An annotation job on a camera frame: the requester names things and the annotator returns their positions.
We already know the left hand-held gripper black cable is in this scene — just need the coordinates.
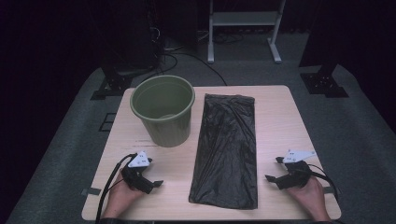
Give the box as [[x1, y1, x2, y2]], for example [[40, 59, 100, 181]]
[[94, 153, 138, 224]]

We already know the black stand base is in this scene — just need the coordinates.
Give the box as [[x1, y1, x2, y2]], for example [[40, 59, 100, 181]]
[[90, 59, 134, 101], [298, 62, 349, 99]]

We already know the black plastic garbage bag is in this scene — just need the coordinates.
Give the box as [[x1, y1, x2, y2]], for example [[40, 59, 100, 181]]
[[188, 92, 259, 210]]

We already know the white metal stand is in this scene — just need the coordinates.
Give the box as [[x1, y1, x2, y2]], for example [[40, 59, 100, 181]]
[[207, 0, 287, 64]]

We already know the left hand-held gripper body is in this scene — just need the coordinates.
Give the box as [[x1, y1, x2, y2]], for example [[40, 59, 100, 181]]
[[120, 151, 154, 194]]

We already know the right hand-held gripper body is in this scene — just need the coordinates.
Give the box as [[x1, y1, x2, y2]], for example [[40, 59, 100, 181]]
[[275, 149, 317, 190]]

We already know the black floor cable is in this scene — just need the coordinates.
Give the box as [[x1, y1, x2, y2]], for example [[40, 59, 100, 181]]
[[136, 52, 228, 88]]

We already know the person's left hand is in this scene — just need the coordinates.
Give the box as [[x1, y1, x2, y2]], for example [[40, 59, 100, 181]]
[[104, 171, 146, 218]]

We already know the green plastic trash bin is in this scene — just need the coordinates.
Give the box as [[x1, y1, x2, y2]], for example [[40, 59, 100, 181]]
[[129, 74, 196, 148]]

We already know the person's right hand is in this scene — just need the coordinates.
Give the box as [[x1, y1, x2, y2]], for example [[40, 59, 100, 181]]
[[286, 176, 331, 221]]

